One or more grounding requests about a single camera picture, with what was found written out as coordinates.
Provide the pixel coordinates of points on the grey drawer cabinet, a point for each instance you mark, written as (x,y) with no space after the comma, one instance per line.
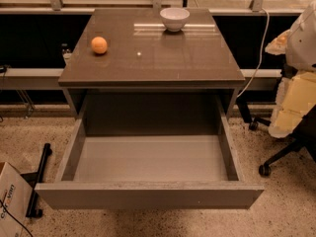
(142,54)

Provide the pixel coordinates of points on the grey top drawer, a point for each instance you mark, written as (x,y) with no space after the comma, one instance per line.
(150,151)

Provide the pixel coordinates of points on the black metal stand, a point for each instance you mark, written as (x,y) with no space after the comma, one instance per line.
(33,179)

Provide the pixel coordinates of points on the orange fruit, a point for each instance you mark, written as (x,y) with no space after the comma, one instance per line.
(99,45)

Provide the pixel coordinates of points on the white bowl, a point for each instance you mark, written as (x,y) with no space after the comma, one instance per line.
(174,19)

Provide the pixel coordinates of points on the cardboard box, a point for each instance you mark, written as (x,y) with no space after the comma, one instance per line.
(15,193)

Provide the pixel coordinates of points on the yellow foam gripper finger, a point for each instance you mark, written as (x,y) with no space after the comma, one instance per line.
(295,98)

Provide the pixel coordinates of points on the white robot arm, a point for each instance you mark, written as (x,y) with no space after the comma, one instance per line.
(298,44)

